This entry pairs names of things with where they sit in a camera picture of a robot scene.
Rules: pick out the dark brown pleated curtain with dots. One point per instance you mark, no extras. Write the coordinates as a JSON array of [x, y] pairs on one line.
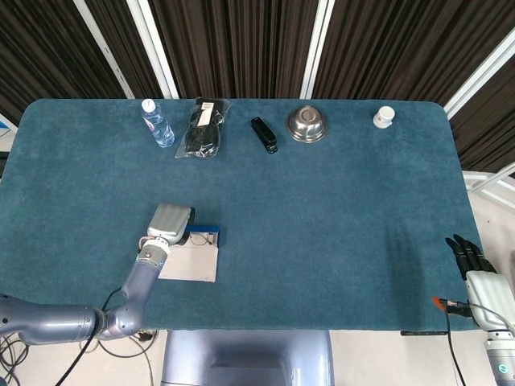
[[241, 48]]

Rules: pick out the blue-grey robot torso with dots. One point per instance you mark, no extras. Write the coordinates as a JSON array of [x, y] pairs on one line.
[[247, 358]]

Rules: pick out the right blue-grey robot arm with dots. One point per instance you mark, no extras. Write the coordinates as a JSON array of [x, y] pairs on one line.
[[501, 362]]

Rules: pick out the black stapler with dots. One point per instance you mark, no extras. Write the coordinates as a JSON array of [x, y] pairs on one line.
[[263, 132]]

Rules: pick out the teal blue table cloth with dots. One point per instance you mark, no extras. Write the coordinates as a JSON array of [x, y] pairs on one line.
[[301, 221]]

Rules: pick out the white metal floor frame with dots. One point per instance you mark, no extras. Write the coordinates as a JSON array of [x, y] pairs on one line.
[[489, 187]]

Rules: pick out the white metal frame post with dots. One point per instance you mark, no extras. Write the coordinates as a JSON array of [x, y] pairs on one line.
[[105, 50], [316, 50], [483, 74], [155, 50]]

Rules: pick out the black floor plug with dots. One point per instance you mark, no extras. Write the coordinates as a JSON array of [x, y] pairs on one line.
[[145, 335]]

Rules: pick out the upturned stainless steel bowl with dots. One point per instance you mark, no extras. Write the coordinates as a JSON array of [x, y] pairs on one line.
[[306, 124]]

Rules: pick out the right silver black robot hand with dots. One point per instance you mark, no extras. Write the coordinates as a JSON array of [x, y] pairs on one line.
[[491, 297]]

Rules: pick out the thin-framed eyeglasses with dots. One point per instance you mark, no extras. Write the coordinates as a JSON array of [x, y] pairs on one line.
[[199, 240]]

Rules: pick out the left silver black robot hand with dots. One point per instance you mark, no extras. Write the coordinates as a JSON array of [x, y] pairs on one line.
[[169, 221]]

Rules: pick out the blue printed glasses case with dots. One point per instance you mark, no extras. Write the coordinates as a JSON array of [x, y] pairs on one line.
[[193, 263]]

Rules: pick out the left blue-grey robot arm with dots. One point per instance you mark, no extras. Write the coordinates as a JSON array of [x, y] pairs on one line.
[[138, 281]]

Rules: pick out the plastic bag with black contents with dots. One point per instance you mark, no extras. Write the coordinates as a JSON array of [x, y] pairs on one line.
[[203, 132]]

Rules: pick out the clear plastic water bottle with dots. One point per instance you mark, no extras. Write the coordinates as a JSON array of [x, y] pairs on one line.
[[159, 124]]

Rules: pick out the small white jar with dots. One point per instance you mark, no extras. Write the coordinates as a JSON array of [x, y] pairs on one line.
[[384, 117]]

